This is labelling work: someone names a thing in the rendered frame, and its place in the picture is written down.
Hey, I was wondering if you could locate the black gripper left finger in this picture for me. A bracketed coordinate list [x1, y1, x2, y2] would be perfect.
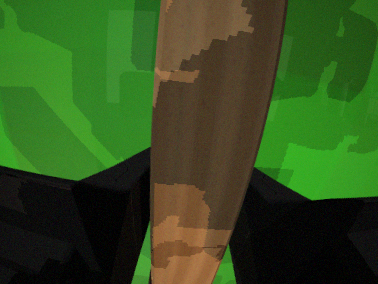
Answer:
[0, 146, 150, 284]

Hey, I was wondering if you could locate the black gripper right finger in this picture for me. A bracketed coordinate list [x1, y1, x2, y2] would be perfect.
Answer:
[229, 167, 378, 284]

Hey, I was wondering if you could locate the brown wooden board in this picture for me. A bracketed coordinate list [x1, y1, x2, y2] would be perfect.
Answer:
[149, 0, 289, 284]

